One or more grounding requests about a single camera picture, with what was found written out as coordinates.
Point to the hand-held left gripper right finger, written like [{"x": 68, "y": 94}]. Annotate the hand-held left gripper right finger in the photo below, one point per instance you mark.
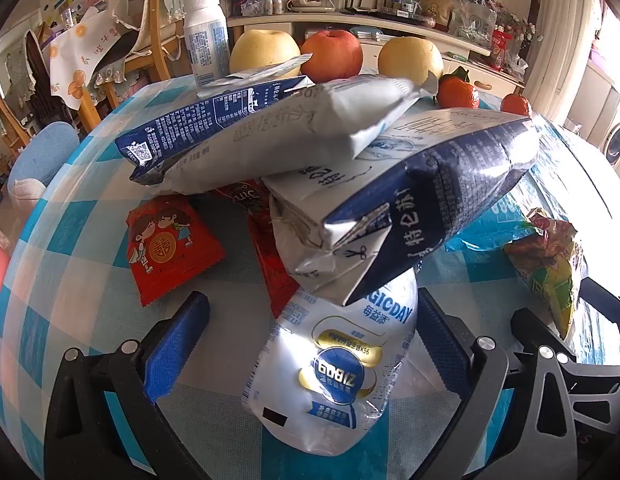
[{"x": 442, "y": 345}]

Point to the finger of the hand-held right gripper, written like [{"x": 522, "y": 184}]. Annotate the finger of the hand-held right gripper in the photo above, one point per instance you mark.
[
  {"x": 604, "y": 300},
  {"x": 524, "y": 330}
]

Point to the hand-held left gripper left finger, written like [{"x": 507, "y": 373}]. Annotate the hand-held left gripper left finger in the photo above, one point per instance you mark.
[{"x": 175, "y": 345}]

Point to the colourful snack wrapper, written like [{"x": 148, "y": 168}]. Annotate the colourful snack wrapper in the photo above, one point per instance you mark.
[{"x": 544, "y": 260}]

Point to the red candy packet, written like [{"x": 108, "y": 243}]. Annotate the red candy packet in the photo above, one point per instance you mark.
[{"x": 170, "y": 250}]

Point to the white yogurt pouch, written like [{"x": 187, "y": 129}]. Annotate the white yogurt pouch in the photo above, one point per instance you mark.
[{"x": 335, "y": 360}]

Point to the blue wet wipes packet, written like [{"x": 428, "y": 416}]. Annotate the blue wet wipes packet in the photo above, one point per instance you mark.
[{"x": 489, "y": 225}]

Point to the red milk tea packet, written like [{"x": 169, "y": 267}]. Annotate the red milk tea packet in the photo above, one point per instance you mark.
[{"x": 270, "y": 260}]

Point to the white and blue milk carton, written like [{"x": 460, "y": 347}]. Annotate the white and blue milk carton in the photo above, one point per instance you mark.
[{"x": 439, "y": 180}]

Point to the dark blue carton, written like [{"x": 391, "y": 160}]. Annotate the dark blue carton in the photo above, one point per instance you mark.
[{"x": 190, "y": 125}]

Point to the grey printed sachet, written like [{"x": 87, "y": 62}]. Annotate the grey printed sachet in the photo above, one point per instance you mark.
[{"x": 300, "y": 130}]

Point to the blue checked tablecloth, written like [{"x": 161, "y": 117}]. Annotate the blue checked tablecloth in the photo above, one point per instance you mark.
[{"x": 90, "y": 240}]

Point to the washing machine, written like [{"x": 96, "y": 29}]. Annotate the washing machine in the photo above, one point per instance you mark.
[{"x": 618, "y": 142}]

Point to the plain tangerine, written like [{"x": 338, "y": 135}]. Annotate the plain tangerine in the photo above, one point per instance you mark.
[{"x": 514, "y": 105}]

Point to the blue round stool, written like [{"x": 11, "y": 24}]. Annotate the blue round stool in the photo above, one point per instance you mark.
[{"x": 45, "y": 155}]

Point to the tangerine with leaf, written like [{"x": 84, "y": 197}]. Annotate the tangerine with leaf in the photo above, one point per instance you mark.
[{"x": 457, "y": 95}]

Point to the red snack packages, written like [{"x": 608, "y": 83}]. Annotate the red snack packages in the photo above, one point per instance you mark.
[{"x": 499, "y": 45}]

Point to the small white torn sachet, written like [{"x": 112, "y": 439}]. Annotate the small white torn sachet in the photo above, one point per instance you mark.
[{"x": 250, "y": 74}]

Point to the yellow pear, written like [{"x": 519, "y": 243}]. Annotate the yellow pear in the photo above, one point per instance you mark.
[{"x": 409, "y": 60}]

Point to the orange print tablecloth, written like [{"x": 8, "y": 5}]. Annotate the orange print tablecloth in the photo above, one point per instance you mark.
[{"x": 75, "y": 60}]

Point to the dark wooden chair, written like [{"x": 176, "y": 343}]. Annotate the dark wooden chair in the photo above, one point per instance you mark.
[{"x": 37, "y": 75}]

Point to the yellow-green apple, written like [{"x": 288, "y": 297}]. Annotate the yellow-green apple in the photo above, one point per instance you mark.
[{"x": 262, "y": 52}]

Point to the clear plastic bag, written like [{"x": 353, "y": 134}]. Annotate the clear plastic bag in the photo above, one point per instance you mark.
[{"x": 472, "y": 20}]

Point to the red apple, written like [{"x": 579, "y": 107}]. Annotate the red apple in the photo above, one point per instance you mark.
[{"x": 332, "y": 55}]

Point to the white plastic bottle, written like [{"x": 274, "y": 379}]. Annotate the white plastic bottle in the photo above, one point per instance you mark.
[{"x": 205, "y": 35}]

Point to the white television cabinet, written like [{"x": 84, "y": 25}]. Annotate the white television cabinet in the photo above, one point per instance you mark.
[{"x": 439, "y": 27}]

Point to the wooden chair with lace cover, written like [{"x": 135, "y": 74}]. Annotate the wooden chair with lace cover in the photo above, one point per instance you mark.
[{"x": 157, "y": 20}]

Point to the tan printed bag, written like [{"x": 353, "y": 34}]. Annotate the tan printed bag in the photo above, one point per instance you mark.
[{"x": 434, "y": 7}]

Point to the pack of small jars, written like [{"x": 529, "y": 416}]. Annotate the pack of small jars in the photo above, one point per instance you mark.
[{"x": 262, "y": 5}]

